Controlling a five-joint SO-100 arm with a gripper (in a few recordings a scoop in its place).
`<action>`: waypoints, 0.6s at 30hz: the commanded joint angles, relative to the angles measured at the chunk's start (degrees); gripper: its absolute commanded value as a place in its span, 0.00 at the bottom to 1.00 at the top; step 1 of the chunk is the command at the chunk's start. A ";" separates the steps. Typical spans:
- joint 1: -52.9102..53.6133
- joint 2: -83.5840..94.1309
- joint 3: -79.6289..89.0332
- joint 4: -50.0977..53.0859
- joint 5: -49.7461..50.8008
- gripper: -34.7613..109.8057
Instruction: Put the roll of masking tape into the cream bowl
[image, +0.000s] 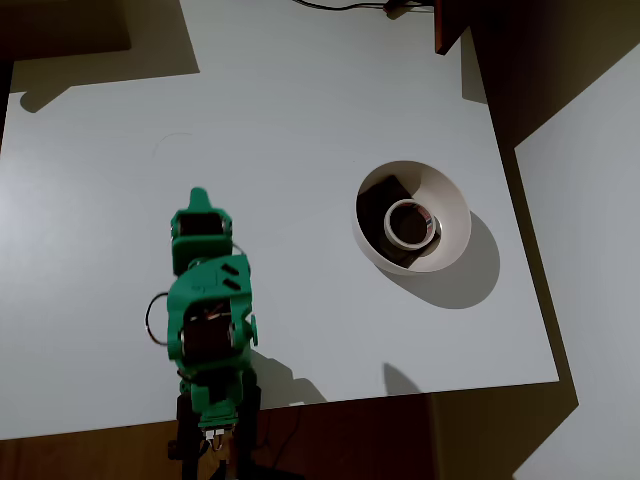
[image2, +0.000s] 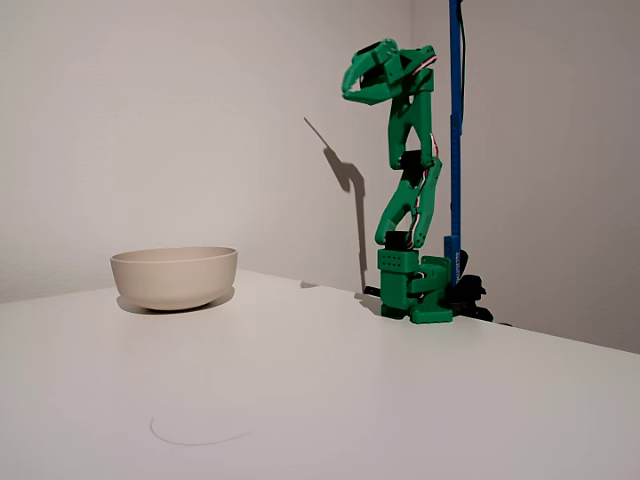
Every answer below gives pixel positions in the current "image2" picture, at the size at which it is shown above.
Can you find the blue upright pole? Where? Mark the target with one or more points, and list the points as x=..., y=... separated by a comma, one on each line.
x=456, y=150

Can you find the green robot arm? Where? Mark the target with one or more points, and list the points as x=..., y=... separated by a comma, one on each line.
x=405, y=125

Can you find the beige round bowl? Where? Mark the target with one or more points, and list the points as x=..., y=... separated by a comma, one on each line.
x=172, y=280

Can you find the black base clamp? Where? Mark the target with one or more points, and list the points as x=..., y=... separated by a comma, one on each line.
x=374, y=290

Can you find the black pole clamp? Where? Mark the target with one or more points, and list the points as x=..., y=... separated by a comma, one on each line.
x=472, y=290

